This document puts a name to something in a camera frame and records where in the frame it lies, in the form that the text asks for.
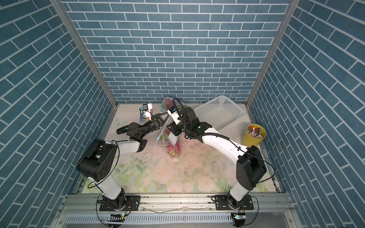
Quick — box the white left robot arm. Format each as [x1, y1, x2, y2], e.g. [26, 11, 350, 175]
[76, 112, 169, 211]

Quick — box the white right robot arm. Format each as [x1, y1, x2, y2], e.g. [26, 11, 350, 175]
[167, 107, 267, 210]

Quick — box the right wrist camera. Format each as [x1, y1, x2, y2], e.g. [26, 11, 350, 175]
[167, 107, 181, 125]

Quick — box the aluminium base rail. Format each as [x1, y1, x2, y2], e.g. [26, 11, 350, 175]
[51, 192, 301, 228]

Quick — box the right corner aluminium post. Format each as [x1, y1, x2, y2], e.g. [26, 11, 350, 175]
[246, 0, 300, 109]

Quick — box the clear zip-top bag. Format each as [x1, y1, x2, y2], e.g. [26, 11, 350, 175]
[155, 115, 180, 157]

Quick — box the pink dragon fruit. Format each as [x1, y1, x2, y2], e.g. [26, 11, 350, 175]
[167, 133, 180, 157]

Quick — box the yellow pen cup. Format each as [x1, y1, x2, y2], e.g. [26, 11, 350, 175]
[242, 124, 267, 147]

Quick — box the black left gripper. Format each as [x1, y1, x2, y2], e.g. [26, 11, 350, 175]
[138, 114, 169, 140]

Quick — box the back zip bag with dragonfruit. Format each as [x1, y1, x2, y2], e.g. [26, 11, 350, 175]
[160, 97, 176, 112]

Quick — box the left corner aluminium post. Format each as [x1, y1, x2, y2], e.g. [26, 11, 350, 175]
[49, 0, 119, 108]

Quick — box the corner aluminium post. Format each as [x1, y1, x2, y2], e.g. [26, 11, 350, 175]
[49, 0, 119, 108]
[246, 0, 300, 109]

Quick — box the white plastic basket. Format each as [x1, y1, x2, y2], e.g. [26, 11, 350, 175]
[194, 95, 246, 131]

